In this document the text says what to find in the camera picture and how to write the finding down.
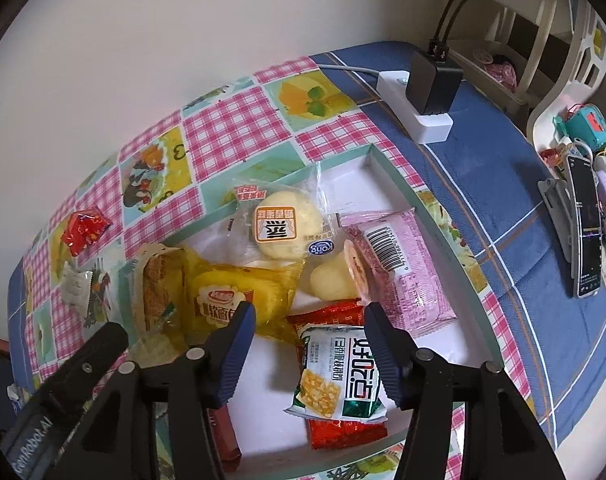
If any black charger plug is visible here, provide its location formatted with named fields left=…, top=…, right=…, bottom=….
left=405, top=40, right=464, bottom=117

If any white power strip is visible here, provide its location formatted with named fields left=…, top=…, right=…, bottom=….
left=378, top=71, right=454, bottom=145

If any white plastic rack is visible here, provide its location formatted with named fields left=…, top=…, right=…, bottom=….
left=445, top=0, right=606, bottom=161

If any small red snack packet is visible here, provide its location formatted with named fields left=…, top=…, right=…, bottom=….
left=63, top=207, right=108, bottom=258

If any small white snack packet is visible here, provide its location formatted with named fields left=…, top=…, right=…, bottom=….
left=60, top=262, right=94, bottom=311

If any grey phone holder clamp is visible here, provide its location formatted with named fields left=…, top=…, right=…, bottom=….
left=537, top=177, right=581, bottom=263

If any teal toy box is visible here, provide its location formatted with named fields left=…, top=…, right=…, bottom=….
left=553, top=104, right=606, bottom=151

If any grey power cable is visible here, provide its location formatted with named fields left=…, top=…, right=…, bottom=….
left=315, top=62, right=381, bottom=81

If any dark red snack packet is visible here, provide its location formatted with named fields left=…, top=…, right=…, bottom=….
left=205, top=402, right=243, bottom=463

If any orange-label bun packet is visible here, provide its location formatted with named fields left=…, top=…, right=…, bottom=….
left=228, top=162, right=344, bottom=266

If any white green cracker packet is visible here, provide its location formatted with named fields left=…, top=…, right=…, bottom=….
left=283, top=324, right=390, bottom=422

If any checked picture-print tablecloth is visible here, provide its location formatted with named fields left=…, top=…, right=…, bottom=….
left=8, top=40, right=606, bottom=480

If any white box with teal rim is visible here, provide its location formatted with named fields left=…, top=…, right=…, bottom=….
left=118, top=142, right=506, bottom=476

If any black smartphone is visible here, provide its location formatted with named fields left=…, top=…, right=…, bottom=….
left=568, top=154, right=604, bottom=300

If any plain round bun packet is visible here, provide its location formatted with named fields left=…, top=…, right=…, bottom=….
left=308, top=240, right=371, bottom=306

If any vegetable-print snack packet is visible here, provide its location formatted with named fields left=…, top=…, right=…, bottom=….
left=80, top=267, right=121, bottom=331

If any black charger cable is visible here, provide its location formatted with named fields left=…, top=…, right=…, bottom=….
left=433, top=0, right=479, bottom=48
left=442, top=0, right=501, bottom=51

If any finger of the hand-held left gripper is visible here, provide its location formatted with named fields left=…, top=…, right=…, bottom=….
left=48, top=321, right=128, bottom=403

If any yellow soft bread packet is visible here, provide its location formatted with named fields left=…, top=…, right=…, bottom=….
left=180, top=247, right=306, bottom=343

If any pink item in rack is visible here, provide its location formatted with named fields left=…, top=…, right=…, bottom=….
left=483, top=60, right=519, bottom=93

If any shiny red snack packet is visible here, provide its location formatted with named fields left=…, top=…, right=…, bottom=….
left=285, top=299, right=389, bottom=451

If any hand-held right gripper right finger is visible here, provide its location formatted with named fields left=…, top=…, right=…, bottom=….
left=364, top=302, right=566, bottom=480

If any pink snack packet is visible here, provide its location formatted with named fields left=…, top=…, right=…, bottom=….
left=339, top=208, right=458, bottom=338

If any orange bread packet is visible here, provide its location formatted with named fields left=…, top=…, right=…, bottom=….
left=130, top=242, right=189, bottom=336

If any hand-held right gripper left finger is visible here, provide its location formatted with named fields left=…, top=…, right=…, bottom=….
left=65, top=301, right=257, bottom=480

